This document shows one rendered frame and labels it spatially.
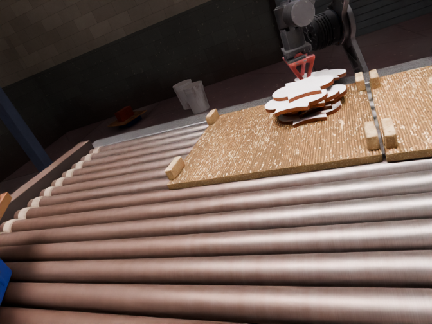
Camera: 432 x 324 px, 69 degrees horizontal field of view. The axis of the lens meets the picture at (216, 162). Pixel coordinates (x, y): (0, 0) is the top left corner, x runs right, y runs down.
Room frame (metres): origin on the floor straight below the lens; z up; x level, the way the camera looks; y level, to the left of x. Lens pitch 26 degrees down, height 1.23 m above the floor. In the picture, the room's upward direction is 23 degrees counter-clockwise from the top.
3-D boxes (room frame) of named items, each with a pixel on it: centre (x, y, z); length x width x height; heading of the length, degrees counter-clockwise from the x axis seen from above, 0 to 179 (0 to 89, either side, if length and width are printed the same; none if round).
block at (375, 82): (0.66, -0.41, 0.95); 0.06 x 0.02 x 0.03; 151
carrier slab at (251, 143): (0.65, -0.15, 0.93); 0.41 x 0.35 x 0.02; 61
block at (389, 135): (0.43, -0.28, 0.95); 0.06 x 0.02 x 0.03; 151
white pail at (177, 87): (4.75, 0.02, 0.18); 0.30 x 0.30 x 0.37
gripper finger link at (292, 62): (0.82, -0.31, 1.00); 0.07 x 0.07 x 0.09; 78
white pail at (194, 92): (4.33, -0.10, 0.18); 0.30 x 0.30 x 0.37
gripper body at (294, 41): (0.84, -0.31, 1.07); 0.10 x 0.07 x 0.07; 168
